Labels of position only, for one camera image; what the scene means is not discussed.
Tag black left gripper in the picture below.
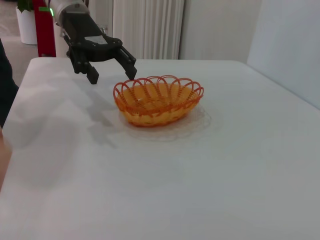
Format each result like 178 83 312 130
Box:
58 11 138 85

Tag orange wire basket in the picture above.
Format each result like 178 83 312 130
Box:
112 74 205 128

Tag white ribbed radiator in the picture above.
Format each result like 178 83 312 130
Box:
112 0 187 60

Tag white plant pot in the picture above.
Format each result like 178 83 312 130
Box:
15 6 38 46

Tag dark clothed person torso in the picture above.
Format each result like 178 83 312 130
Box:
0 38 20 128

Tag green leafy plant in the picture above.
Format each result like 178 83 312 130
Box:
16 0 35 13

